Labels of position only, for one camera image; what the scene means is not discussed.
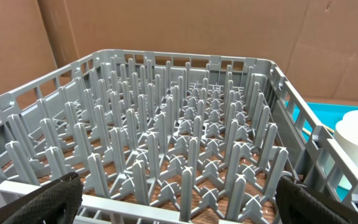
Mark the teal plastic tray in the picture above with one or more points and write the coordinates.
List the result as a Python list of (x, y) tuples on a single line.
[(332, 171)]

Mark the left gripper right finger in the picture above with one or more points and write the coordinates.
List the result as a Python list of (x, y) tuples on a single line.
[(299, 204)]

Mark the left wooden chopstick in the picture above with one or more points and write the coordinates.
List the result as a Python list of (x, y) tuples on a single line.
[(307, 132)]

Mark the grey dishwasher rack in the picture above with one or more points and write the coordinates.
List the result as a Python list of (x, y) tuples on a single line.
[(158, 137)]

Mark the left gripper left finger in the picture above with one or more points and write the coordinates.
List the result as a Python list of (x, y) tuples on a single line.
[(56, 202)]

